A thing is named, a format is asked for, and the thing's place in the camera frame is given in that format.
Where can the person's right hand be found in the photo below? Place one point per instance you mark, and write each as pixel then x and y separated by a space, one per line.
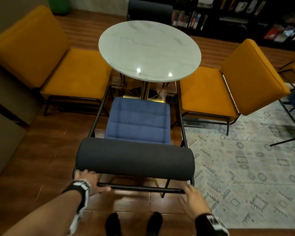
pixel 195 203

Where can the person's left hand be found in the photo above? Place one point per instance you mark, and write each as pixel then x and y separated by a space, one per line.
pixel 88 179

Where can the person's left thumb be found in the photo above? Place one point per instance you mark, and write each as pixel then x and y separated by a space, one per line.
pixel 103 189

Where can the person's right thumb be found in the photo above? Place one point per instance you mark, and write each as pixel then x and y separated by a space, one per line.
pixel 182 201

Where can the blue chair with dark bolster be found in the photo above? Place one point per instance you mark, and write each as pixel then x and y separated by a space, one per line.
pixel 137 120

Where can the person's left forearm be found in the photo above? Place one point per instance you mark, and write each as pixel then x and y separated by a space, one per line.
pixel 49 216

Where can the person's right black shoe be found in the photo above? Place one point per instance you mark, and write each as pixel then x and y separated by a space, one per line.
pixel 154 223

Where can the person's black shoe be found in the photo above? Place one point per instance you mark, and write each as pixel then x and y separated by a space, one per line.
pixel 154 223
pixel 113 224

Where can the person's left black shoe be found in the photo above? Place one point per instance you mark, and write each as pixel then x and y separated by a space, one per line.
pixel 113 224

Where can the patterned grey rug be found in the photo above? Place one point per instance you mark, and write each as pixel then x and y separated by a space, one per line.
pixel 248 174

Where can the round white marble table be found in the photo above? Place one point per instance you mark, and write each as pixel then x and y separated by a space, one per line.
pixel 150 46

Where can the row of books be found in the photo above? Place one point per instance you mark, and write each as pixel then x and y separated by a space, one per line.
pixel 189 20

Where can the dark blue upholstered chair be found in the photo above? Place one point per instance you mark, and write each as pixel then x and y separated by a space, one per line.
pixel 150 9

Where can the green bin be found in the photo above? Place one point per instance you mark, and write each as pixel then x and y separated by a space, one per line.
pixel 59 4

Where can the red book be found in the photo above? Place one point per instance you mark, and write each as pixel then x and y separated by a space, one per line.
pixel 271 32

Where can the black bookshelf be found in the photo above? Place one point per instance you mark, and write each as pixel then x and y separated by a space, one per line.
pixel 248 22

